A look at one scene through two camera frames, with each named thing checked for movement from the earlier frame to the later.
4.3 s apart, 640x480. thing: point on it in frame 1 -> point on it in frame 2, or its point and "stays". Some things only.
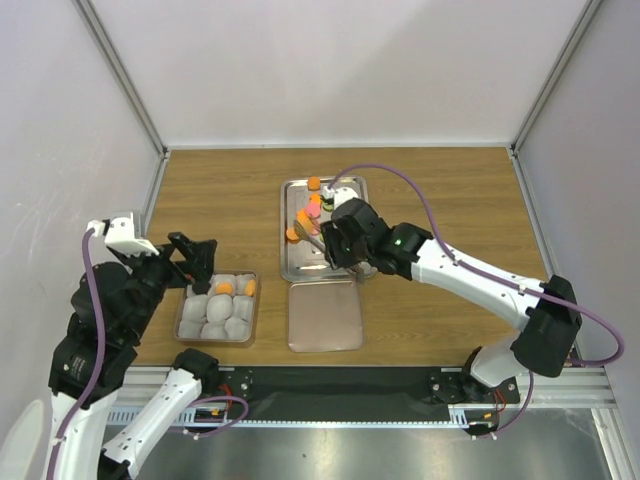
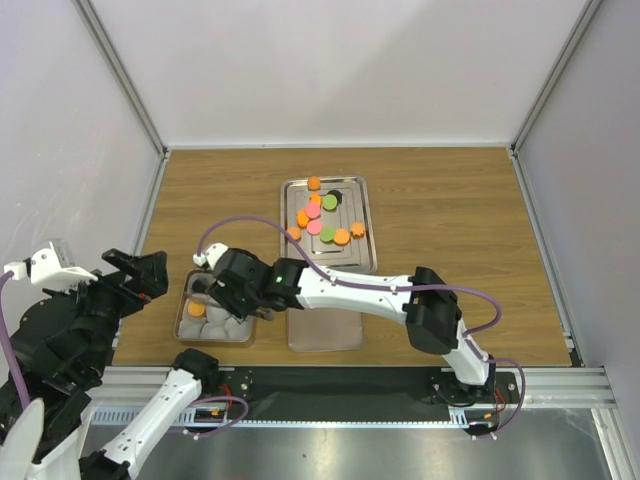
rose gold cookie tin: [227, 313] stays
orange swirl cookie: [314, 183] stays
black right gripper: [330, 236] -> [223, 293]
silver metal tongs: [360, 270] -> [203, 298]
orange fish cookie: [302, 216] stays
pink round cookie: [313, 210] stays
